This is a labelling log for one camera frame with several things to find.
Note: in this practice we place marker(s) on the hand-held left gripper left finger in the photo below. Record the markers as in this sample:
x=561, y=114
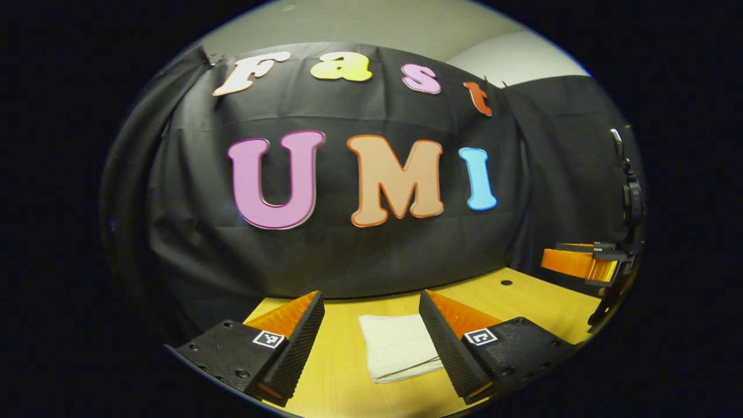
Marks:
x=296, y=348

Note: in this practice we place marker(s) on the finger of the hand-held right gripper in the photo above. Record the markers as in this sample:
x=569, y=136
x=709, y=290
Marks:
x=572, y=262

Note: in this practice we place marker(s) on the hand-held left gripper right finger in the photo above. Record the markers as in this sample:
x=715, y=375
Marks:
x=444, y=342

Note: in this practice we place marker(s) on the cream white jeans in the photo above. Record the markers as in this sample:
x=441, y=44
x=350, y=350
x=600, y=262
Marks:
x=397, y=348

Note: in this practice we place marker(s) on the black backdrop cloth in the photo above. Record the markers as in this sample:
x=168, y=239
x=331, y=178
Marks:
x=348, y=255

